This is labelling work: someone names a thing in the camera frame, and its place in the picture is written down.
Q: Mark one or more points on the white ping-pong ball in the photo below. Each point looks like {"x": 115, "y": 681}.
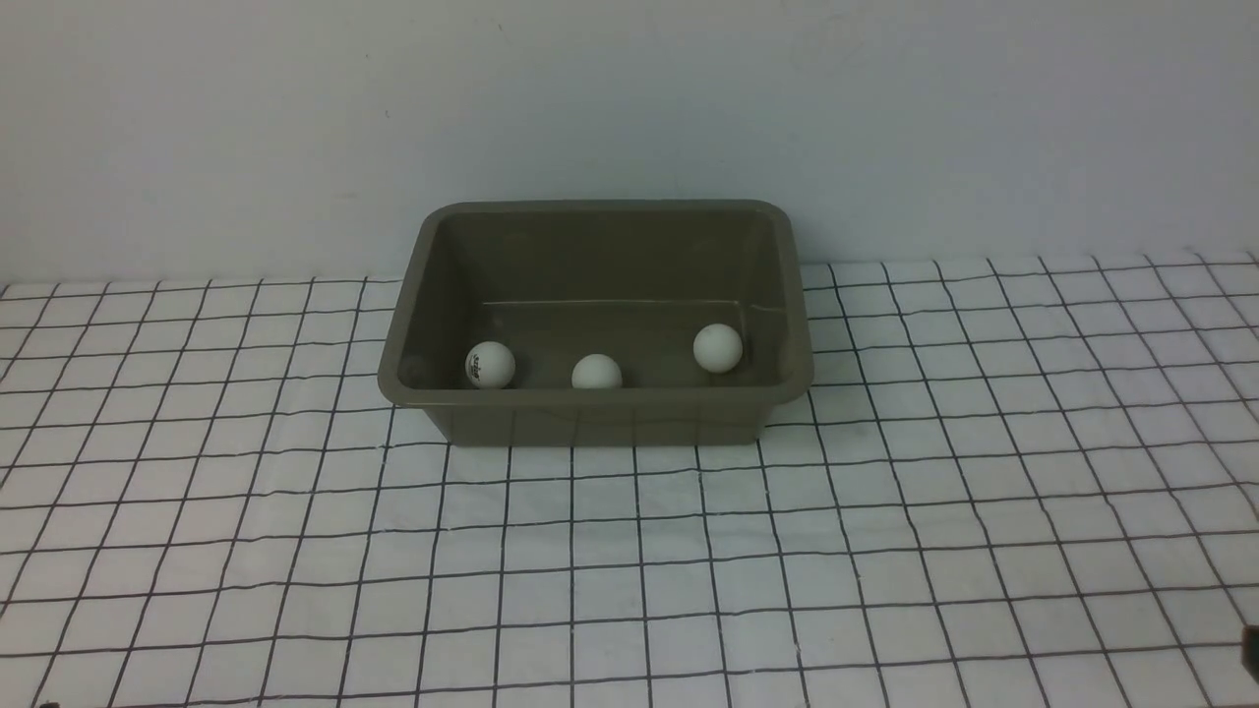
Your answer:
{"x": 490, "y": 365}
{"x": 596, "y": 371}
{"x": 718, "y": 349}

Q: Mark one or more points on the olive green plastic bin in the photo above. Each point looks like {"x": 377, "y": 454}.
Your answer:
{"x": 635, "y": 279}

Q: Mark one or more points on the white grid-pattern tablecloth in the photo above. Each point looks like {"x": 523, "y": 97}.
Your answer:
{"x": 1013, "y": 484}

